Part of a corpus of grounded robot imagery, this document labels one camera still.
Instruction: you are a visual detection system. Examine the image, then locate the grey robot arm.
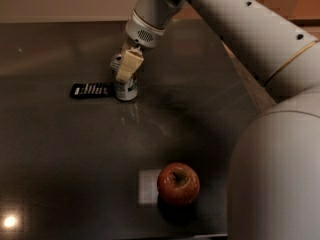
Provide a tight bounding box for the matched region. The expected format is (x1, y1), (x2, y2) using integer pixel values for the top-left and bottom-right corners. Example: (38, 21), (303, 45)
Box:
(116, 0), (320, 240)

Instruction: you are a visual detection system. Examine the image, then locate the silver 7up soda can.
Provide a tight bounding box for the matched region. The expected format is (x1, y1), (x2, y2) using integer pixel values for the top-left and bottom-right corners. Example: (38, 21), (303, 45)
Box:
(110, 54), (138, 101)

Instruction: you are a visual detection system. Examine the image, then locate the red apple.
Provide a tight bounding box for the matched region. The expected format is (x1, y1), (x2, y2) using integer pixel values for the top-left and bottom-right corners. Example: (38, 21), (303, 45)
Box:
(157, 162), (200, 207)

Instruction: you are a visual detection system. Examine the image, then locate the black rxbar chocolate bar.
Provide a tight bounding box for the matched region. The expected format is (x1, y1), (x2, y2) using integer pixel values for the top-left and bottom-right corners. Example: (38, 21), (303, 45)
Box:
(70, 82), (113, 99)

